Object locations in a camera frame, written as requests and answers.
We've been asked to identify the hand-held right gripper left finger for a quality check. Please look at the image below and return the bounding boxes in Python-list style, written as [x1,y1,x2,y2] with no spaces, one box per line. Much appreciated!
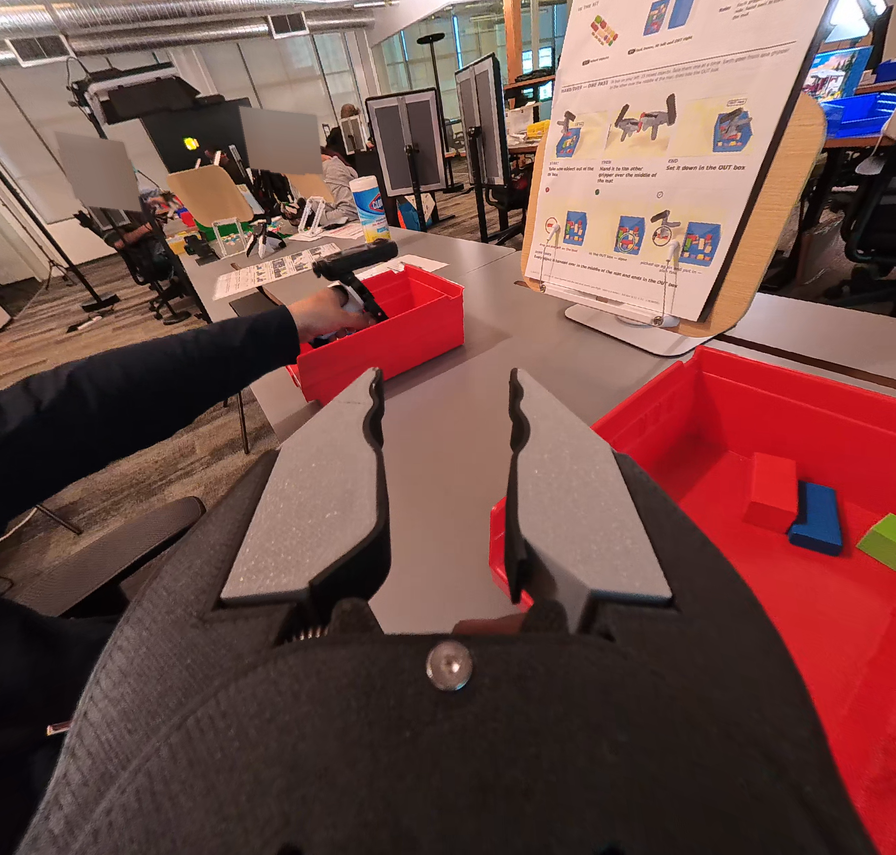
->
[219,367,392,604]

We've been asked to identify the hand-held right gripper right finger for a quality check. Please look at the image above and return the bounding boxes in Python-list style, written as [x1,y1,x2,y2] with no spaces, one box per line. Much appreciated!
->
[504,368,674,635]

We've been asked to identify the red plastic bin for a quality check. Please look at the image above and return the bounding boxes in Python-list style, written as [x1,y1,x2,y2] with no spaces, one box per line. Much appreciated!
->
[286,263,466,408]
[488,345,896,855]

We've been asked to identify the narrow blue block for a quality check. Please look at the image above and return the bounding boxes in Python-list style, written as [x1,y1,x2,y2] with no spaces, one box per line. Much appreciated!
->
[787,480,844,557]

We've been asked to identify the lime green block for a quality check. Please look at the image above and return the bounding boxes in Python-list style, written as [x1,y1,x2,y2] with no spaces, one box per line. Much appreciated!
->
[855,512,896,570]

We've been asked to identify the person's left forearm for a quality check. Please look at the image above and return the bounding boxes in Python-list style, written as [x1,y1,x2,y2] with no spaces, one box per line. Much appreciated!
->
[0,305,302,520]

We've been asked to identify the person's left hand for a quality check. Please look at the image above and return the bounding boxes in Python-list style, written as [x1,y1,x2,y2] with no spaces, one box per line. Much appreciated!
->
[288,284,379,345]

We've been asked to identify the white wipes canister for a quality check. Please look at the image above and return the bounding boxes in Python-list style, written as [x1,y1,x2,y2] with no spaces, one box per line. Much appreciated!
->
[348,175,393,243]

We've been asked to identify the white paper sheet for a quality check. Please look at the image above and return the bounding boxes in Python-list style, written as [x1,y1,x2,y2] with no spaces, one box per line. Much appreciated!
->
[378,253,450,275]

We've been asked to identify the printed picture sheet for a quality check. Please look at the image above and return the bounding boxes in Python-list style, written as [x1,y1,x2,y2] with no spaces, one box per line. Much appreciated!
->
[212,241,344,301]

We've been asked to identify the black white device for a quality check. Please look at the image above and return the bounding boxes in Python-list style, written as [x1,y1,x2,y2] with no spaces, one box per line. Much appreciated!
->
[246,220,288,259]

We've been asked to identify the grey panel on stand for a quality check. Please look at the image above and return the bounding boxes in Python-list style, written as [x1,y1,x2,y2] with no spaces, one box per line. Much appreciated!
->
[454,52,511,189]
[364,87,449,198]

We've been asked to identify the tan wooden board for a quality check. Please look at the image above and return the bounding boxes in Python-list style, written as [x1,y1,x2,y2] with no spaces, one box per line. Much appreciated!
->
[167,165,254,226]

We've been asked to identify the white board stand base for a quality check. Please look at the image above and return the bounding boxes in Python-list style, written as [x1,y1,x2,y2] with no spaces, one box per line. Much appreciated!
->
[563,302,715,357]

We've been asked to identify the red block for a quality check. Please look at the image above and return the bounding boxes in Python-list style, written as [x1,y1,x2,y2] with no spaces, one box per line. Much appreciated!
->
[742,452,800,535]

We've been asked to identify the black monitor screen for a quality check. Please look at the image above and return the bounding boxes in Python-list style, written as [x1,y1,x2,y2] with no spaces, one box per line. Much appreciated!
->
[140,98,252,175]

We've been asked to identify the black studio light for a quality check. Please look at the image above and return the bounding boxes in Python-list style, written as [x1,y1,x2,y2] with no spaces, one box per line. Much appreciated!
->
[69,63,203,126]

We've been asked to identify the wooden instruction board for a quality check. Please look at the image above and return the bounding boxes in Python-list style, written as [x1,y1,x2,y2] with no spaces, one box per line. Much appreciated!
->
[519,0,851,339]

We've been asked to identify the black office chair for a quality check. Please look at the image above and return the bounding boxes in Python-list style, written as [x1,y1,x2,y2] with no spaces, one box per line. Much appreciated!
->
[836,155,896,282]

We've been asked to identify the blue plastic bin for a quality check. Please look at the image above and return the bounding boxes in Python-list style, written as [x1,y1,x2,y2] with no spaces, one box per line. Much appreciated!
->
[822,92,896,138]

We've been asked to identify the colourful toy box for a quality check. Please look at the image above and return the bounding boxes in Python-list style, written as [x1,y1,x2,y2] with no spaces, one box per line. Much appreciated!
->
[801,46,875,103]

